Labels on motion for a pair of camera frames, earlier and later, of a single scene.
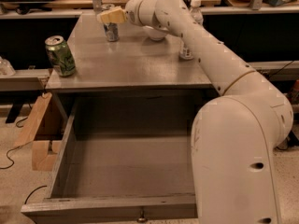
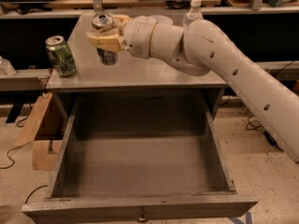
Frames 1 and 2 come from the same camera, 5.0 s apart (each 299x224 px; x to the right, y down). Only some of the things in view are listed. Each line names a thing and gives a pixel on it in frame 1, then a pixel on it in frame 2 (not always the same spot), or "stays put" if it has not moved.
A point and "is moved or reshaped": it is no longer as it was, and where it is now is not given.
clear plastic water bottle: x=197 y=13 stays put
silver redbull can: x=111 y=31 is moved or reshaped
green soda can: x=60 y=55 stays put
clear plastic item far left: x=7 y=68 stays put
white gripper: x=132 y=13 -> x=137 y=36
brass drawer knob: x=142 y=218 stays put
